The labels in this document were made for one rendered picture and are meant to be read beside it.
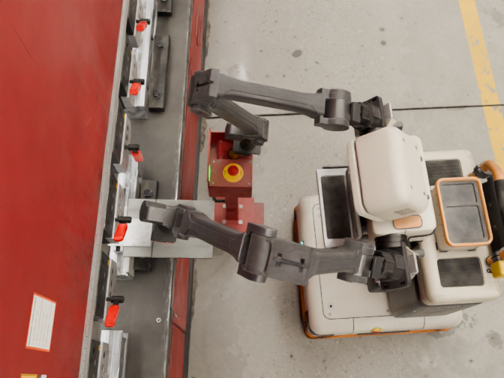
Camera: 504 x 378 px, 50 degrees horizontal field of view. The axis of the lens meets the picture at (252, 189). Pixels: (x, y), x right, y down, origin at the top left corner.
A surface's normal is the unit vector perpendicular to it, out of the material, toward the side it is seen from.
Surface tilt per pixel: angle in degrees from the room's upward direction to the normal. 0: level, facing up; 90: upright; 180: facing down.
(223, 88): 21
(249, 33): 0
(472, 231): 0
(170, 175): 0
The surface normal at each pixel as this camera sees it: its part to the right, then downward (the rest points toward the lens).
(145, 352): 0.03, -0.33
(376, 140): -0.65, -0.22
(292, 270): -0.14, -0.02
